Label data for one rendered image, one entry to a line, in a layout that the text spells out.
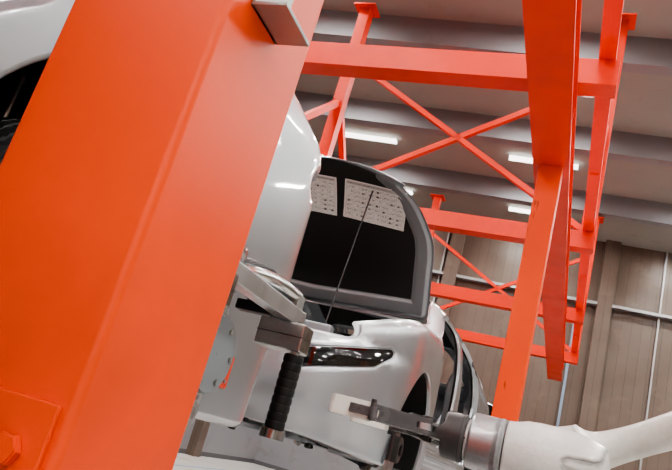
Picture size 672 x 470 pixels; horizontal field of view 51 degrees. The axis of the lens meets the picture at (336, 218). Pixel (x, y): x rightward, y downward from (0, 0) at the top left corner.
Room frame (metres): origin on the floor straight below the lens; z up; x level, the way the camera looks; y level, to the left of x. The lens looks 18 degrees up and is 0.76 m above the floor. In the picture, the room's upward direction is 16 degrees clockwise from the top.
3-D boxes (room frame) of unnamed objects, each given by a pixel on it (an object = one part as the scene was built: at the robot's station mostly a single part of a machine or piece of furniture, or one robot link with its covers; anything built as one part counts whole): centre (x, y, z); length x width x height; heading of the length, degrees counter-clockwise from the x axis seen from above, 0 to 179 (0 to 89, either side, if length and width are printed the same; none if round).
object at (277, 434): (1.27, 0.00, 0.83); 0.04 x 0.04 x 0.16
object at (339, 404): (1.15, -0.11, 0.83); 0.07 x 0.01 x 0.03; 68
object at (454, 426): (1.16, -0.26, 0.83); 0.09 x 0.08 x 0.07; 68
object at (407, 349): (6.02, -0.51, 1.49); 4.95 x 1.86 x 1.59; 158
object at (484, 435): (1.14, -0.32, 0.83); 0.09 x 0.06 x 0.09; 158
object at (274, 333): (1.28, 0.03, 0.93); 0.09 x 0.05 x 0.05; 68
